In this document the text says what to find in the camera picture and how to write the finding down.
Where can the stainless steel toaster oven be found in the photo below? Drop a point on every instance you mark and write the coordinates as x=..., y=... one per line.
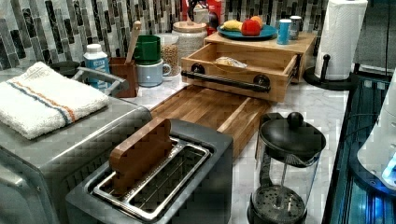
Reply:
x=37, y=174

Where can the silver shaker can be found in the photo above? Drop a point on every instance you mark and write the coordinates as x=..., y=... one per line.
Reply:
x=295, y=27

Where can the black glass french press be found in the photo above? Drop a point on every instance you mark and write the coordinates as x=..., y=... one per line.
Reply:
x=286, y=160

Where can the yellow banana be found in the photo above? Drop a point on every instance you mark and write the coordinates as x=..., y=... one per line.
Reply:
x=231, y=25

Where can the wooden spatula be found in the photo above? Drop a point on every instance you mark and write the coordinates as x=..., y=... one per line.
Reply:
x=133, y=39

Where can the blue white bottle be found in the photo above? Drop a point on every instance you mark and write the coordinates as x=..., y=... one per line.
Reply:
x=96, y=59

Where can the plastic bag in drawer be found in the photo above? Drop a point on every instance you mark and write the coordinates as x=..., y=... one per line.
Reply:
x=230, y=61

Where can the wooden cutting board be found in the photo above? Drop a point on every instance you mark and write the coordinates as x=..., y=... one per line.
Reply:
x=211, y=108

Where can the blue shaker can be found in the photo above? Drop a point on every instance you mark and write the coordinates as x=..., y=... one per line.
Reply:
x=283, y=35

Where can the white paper towel roll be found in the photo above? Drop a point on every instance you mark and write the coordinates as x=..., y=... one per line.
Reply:
x=340, y=34

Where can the glass jar with wooden lid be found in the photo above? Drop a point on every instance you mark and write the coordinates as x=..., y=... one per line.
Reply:
x=190, y=35

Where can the brown wooden utensil holder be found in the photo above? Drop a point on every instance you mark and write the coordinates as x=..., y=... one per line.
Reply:
x=118, y=67

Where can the red box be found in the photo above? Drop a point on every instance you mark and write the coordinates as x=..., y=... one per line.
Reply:
x=209, y=12

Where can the wooden toast slice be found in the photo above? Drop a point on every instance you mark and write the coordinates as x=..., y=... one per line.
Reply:
x=140, y=153

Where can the red apple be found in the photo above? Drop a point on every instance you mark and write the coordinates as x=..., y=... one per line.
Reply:
x=250, y=28

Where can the light blue mug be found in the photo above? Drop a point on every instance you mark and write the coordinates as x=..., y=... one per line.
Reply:
x=151, y=75

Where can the glass jar of grains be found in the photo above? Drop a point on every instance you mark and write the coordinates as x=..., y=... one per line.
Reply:
x=169, y=51

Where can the grey two-slot toaster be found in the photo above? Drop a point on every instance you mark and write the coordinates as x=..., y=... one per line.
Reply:
x=193, y=185

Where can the green mug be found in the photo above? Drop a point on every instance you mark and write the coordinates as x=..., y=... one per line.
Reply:
x=147, y=49

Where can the white striped folded towel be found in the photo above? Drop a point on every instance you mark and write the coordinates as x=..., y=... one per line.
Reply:
x=41, y=100

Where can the teal plate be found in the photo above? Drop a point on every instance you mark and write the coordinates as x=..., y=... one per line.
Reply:
x=267, y=32

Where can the wooden drawer box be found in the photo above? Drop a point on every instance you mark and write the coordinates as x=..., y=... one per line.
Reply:
x=270, y=67

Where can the orange fruit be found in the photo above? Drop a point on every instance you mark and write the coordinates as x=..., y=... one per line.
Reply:
x=258, y=20

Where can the black paper towel holder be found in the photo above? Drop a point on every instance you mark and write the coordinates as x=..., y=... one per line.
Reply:
x=347, y=84

